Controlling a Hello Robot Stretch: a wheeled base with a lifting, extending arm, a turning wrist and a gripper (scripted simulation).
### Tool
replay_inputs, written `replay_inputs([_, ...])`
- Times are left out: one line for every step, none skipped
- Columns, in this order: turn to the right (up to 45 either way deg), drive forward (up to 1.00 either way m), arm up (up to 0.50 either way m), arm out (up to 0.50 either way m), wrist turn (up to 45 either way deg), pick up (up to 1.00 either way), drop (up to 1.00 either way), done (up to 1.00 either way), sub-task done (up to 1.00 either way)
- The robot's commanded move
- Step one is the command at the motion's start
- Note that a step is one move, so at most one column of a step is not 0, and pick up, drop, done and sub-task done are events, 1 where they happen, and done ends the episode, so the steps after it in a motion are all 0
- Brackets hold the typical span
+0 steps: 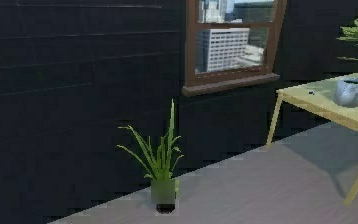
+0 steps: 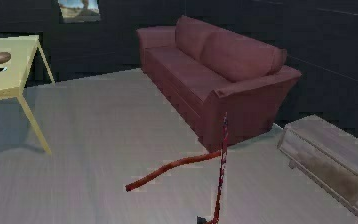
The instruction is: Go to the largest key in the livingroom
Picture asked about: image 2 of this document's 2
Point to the dark red sofa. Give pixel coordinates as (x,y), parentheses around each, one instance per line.
(217,70)

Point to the red thin floor lamp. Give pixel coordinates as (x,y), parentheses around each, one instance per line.
(223,156)

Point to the framed landscape picture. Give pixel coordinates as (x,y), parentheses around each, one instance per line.
(79,10)

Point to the grey low wooden table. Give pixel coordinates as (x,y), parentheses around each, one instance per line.
(333,146)

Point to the pale yellow table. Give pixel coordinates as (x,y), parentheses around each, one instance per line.
(15,75)

